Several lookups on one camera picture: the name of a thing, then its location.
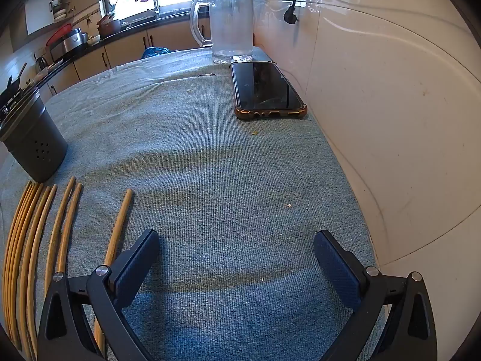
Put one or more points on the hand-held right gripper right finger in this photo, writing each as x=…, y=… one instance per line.
x=336, y=267

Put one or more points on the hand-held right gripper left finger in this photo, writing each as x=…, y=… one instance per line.
x=135, y=267

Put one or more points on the set of bamboo chopsticks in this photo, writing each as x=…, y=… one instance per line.
x=118, y=225

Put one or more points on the dark grey chopstick holder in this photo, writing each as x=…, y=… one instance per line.
x=34, y=139

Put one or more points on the red pot with utensils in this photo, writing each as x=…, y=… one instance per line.
x=111, y=28

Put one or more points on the smartphone in brown case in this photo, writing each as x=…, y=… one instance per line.
x=263, y=86

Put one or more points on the beige lower cabinets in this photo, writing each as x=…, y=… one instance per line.
x=127, y=50

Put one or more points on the blue plastic bag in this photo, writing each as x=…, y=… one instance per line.
x=156, y=51

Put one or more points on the steel kettle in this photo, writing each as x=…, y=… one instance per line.
x=40, y=64

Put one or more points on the silver rice cooker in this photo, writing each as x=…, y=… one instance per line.
x=71, y=43

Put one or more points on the red plastic basin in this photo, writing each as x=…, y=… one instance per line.
x=56, y=34

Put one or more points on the black kitchen countertop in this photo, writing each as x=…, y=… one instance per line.
x=176, y=17

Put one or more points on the clear glass mug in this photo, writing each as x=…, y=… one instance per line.
x=231, y=26

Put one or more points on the metal kitchen faucet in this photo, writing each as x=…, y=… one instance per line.
x=156, y=7

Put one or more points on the open shelf with bowls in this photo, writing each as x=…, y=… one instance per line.
x=59, y=14

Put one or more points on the white upper cabinets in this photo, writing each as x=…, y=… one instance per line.
x=37, y=18

